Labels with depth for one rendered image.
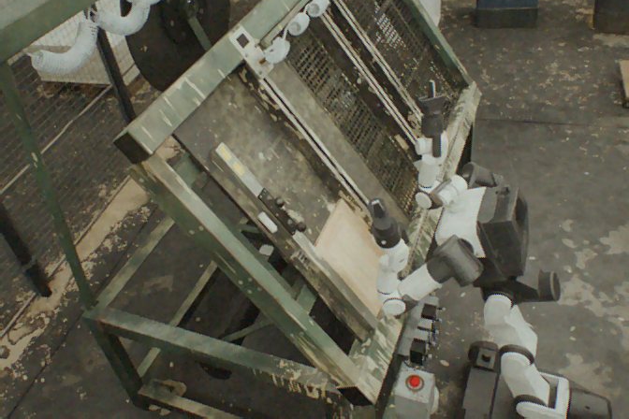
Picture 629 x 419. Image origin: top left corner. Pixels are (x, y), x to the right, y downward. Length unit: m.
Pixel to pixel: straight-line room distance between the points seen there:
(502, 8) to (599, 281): 3.39
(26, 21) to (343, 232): 1.35
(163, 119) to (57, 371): 2.31
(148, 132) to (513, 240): 1.25
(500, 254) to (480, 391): 1.06
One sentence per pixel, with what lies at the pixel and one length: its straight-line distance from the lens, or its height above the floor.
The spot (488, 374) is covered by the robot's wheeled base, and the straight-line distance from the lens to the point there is 3.13.
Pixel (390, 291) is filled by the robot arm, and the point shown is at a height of 1.19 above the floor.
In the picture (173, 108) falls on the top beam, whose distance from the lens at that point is 1.89.
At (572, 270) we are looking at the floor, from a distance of 3.90.
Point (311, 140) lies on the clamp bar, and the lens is 2.31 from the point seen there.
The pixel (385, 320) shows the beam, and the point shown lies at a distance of 2.41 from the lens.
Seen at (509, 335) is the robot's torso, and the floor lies 0.74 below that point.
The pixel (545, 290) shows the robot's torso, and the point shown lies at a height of 1.05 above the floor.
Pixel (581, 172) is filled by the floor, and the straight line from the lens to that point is 4.62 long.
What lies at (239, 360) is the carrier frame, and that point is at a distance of 2.51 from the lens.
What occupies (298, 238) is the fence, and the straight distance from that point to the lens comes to 2.14.
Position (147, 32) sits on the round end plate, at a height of 1.86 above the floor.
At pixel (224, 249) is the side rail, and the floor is 1.50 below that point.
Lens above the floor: 2.82
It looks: 39 degrees down
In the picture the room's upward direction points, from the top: 8 degrees counter-clockwise
